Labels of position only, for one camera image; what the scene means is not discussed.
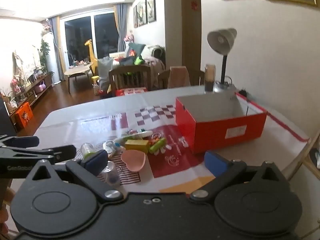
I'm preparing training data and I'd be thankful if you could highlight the wooden television cabinet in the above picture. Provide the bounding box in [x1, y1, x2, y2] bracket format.
[7, 74, 53, 120]

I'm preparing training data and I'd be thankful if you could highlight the glass jar with green lid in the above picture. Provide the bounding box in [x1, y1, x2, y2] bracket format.
[80, 142, 97, 160]

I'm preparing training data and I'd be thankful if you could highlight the pink towel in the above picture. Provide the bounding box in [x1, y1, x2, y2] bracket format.
[169, 66, 191, 88]

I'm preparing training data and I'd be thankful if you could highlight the red cardboard box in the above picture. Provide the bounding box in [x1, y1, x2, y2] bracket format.
[175, 90, 268, 154]

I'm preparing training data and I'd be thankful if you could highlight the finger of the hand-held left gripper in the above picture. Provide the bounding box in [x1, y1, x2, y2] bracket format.
[0, 144, 77, 164]
[0, 135, 40, 149]

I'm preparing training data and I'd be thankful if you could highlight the glass balcony door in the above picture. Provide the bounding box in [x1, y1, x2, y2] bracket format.
[64, 12, 119, 73]

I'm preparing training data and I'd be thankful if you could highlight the bright green stick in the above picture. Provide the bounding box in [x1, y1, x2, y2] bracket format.
[149, 137, 167, 154]

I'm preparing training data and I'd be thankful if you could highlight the wooden coffee table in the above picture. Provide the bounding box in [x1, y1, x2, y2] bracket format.
[64, 64, 92, 93]

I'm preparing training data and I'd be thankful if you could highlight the wooden door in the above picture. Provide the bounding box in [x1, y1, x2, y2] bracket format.
[181, 0, 202, 85]

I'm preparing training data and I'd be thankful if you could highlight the grey desk lamp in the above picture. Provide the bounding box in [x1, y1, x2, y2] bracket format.
[207, 27, 238, 94]

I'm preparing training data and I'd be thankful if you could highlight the black cabinet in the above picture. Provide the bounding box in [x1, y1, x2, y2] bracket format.
[0, 97, 17, 137]

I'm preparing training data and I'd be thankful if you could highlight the white and green pen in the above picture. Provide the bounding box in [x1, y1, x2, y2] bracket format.
[117, 130, 153, 143]

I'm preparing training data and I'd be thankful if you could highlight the green potted plant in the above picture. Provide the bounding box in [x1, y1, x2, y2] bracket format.
[39, 40, 54, 75]

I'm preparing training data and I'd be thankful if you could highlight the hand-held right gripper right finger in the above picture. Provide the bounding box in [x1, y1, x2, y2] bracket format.
[189, 151, 288, 202]

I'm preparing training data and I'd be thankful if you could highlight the yellow giraffe toy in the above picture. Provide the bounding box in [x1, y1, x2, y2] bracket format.
[84, 39, 99, 80]

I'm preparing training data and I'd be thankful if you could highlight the sofa with clothes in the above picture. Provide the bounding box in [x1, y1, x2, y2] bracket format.
[109, 44, 166, 90]

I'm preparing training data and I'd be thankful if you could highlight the small yellow box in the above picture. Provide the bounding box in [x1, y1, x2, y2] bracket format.
[124, 139, 150, 153]

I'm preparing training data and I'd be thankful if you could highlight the small clear jar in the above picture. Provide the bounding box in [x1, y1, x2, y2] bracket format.
[102, 141, 115, 155]
[101, 160, 121, 187]

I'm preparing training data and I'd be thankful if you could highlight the glass jar of brown powder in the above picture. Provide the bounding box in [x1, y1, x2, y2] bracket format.
[204, 64, 216, 93]

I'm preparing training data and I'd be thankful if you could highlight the wooden dining chair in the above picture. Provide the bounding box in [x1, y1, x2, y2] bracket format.
[157, 67, 205, 89]
[109, 65, 152, 97]

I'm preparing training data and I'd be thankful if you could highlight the pink heart-shaped dish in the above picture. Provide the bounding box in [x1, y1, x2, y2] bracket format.
[121, 149, 146, 172]

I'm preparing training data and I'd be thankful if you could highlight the grey and yellow curtain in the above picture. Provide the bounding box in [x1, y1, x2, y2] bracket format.
[49, 16, 63, 83]
[114, 4, 127, 53]

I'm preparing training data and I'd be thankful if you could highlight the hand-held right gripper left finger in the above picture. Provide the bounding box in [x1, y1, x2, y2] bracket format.
[31, 149, 125, 203]

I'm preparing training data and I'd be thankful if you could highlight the translucent plastic bag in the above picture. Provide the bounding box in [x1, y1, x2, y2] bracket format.
[97, 56, 114, 90]

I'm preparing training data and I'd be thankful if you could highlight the red and white rice bag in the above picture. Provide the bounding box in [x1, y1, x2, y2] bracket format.
[115, 87, 147, 97]

